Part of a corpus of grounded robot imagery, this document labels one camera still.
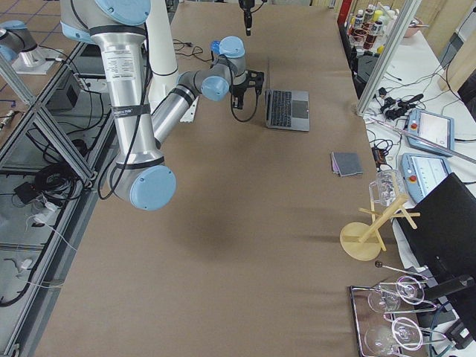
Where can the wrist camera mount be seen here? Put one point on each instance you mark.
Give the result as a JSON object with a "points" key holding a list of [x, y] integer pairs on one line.
{"points": [[255, 79]]}

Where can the upper wine glass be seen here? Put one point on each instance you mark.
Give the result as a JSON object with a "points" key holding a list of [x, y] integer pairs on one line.
{"points": [[389, 296]]}

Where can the aluminium frame post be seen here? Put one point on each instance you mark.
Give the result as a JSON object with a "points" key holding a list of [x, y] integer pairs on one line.
{"points": [[400, 26]]}

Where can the metal glass rack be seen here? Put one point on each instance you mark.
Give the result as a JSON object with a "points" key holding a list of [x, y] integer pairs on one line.
{"points": [[365, 318]]}

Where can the wine glass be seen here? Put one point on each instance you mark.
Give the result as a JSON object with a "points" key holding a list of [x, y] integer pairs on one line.
{"points": [[389, 296], [388, 340]]}

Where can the wooden cup tree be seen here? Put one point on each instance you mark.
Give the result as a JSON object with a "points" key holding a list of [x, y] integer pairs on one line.
{"points": [[363, 242]]}

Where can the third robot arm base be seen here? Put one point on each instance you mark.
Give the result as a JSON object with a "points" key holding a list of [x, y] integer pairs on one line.
{"points": [[21, 50]]}

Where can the grey laptop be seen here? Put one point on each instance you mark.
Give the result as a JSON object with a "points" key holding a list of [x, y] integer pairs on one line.
{"points": [[286, 109]]}

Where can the lower teach pendant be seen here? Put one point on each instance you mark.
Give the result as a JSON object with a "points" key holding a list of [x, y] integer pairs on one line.
{"points": [[422, 173]]}

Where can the black power adapter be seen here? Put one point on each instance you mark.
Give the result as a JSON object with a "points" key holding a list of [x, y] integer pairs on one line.
{"points": [[26, 192]]}

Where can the grey felt cloth stack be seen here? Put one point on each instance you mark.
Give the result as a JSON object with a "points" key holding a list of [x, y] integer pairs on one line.
{"points": [[346, 163]]}

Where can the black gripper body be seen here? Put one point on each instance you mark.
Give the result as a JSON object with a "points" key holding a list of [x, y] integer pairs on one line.
{"points": [[239, 90]]}

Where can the bottles and jars group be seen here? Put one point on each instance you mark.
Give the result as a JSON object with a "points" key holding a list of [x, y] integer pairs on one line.
{"points": [[368, 26]]}

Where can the blue desk lamp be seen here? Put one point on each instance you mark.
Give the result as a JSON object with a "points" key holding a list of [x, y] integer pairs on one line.
{"points": [[215, 47]]}

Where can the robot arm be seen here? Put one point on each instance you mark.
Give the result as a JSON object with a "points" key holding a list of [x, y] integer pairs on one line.
{"points": [[247, 7], [147, 95]]}

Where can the black monitor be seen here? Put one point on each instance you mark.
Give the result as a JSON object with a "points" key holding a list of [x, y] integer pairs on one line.
{"points": [[444, 241]]}

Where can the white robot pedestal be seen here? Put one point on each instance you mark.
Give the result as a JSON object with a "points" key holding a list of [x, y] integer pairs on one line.
{"points": [[162, 56]]}

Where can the lower wine glass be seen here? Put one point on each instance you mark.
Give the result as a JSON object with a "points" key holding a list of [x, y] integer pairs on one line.
{"points": [[388, 340]]}

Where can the upper teach pendant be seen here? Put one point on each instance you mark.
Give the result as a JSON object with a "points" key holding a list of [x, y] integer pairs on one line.
{"points": [[438, 129]]}

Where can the clear glass mug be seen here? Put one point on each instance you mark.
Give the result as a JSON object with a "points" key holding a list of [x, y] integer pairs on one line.
{"points": [[387, 186]]}

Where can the teach pendant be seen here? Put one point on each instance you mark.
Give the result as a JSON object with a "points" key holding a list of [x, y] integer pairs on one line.
{"points": [[438, 129], [422, 173]]}

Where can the small black electronic box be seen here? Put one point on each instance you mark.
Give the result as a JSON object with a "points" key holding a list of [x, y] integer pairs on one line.
{"points": [[379, 156]]}

